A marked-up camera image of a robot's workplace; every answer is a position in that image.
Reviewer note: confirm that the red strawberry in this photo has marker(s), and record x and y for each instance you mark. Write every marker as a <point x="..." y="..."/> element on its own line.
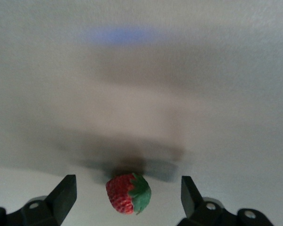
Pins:
<point x="120" y="193"/>

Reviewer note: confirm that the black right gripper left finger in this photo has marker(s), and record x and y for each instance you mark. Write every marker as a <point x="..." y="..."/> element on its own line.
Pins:
<point x="56" y="202"/>

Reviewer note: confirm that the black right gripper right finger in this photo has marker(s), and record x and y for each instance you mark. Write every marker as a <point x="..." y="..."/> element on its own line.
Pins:
<point x="193" y="207"/>

